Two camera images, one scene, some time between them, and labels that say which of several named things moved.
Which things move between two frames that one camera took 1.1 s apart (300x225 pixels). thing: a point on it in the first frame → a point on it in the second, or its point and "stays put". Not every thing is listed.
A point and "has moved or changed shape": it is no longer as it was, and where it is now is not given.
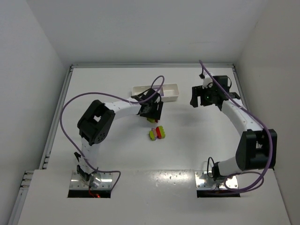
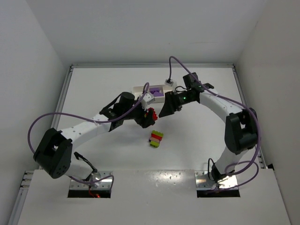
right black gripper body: [197, 96] → [173, 101]
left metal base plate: [99, 180] stays put
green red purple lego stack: [158, 132] has moved or changed shape
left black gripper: [154, 112] → [144, 118]
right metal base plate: [202, 181] stays put
